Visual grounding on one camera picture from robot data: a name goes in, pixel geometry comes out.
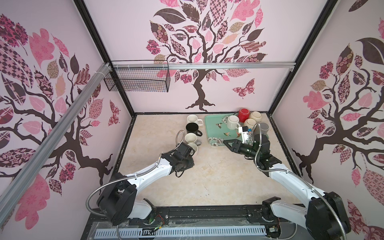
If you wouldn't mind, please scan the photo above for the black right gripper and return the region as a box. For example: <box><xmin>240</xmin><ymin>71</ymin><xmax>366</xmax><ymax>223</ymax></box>
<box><xmin>223</xmin><ymin>139</ymin><xmax>260</xmax><ymax>161</ymax></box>

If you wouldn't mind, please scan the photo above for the pale pink mug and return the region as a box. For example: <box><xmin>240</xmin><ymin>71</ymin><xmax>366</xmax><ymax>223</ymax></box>
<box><xmin>188</xmin><ymin>143</ymin><xmax>198</xmax><ymax>156</ymax></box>

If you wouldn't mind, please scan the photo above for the white mug with handle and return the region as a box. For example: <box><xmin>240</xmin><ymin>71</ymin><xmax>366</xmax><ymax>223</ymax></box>
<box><xmin>226</xmin><ymin>115</ymin><xmax>241</xmax><ymax>130</ymax></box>

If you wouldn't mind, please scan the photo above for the black and white mug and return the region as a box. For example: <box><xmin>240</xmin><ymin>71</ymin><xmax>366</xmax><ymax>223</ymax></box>
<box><xmin>186</xmin><ymin>123</ymin><xmax>203</xmax><ymax>137</ymax></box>

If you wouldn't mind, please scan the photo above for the dark grey mug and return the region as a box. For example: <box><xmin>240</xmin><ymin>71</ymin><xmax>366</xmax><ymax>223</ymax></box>
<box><xmin>255</xmin><ymin>122</ymin><xmax>270</xmax><ymax>135</ymax></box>

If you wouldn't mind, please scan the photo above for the peach and cream mug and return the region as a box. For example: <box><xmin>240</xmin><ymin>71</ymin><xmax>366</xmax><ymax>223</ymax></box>
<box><xmin>244</xmin><ymin>118</ymin><xmax>257</xmax><ymax>130</ymax></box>

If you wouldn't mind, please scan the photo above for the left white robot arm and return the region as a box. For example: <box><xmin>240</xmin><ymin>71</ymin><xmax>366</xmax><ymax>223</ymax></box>
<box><xmin>97</xmin><ymin>143</ymin><xmax>196</xmax><ymax>226</ymax></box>

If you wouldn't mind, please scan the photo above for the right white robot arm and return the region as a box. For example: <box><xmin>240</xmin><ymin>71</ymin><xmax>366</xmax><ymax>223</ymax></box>
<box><xmin>224</xmin><ymin>135</ymin><xmax>351</xmax><ymax>240</ymax></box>

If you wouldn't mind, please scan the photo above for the red mug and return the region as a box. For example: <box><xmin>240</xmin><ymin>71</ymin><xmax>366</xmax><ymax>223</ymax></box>
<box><xmin>238</xmin><ymin>108</ymin><xmax>250</xmax><ymax>123</ymax></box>

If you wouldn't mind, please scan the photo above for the cream mug back right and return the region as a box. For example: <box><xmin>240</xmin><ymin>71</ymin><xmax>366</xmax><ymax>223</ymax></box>
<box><xmin>249</xmin><ymin>112</ymin><xmax>262</xmax><ymax>123</ymax></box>

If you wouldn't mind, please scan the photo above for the mint green floral tray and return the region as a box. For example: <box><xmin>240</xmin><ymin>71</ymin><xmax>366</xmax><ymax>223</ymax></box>
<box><xmin>204</xmin><ymin>114</ymin><xmax>242</xmax><ymax>147</ymax></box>

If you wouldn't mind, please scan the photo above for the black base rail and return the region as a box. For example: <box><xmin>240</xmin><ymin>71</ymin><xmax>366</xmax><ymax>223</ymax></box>
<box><xmin>81</xmin><ymin>205</ymin><xmax>312</xmax><ymax>240</ymax></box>

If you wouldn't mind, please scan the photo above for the white slotted cable duct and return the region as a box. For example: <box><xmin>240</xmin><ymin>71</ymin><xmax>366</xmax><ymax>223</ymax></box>
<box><xmin>94</xmin><ymin>226</ymin><xmax>267</xmax><ymax>240</ymax></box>

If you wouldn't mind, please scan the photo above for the black wire basket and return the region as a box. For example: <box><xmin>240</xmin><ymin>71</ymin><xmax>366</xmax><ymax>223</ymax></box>
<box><xmin>104</xmin><ymin>60</ymin><xmax>171</xmax><ymax>93</ymax></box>

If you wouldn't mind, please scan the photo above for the aluminium rail back wall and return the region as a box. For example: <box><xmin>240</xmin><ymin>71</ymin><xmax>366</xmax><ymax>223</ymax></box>
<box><xmin>113</xmin><ymin>61</ymin><xmax>296</xmax><ymax>70</ymax></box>

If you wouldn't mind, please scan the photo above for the aluminium rail wall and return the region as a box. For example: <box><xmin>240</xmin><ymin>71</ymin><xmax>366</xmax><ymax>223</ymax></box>
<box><xmin>113</xmin><ymin>61</ymin><xmax>296</xmax><ymax>70</ymax></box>
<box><xmin>1</xmin><ymin>63</ymin><xmax>112</xmax><ymax>224</ymax></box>

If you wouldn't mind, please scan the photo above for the black corner frame post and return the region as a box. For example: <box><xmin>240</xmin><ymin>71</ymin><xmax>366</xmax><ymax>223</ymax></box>
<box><xmin>74</xmin><ymin>0</ymin><xmax>136</xmax><ymax>118</ymax></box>

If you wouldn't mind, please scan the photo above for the black right corner post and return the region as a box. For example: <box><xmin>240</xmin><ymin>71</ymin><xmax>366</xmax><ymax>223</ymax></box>
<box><xmin>268</xmin><ymin>0</ymin><xmax>339</xmax><ymax>116</ymax></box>

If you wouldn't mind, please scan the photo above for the aluminium rail left wall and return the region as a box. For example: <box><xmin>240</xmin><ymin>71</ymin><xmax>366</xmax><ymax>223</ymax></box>
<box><xmin>1</xmin><ymin>63</ymin><xmax>112</xmax><ymax>224</ymax></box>

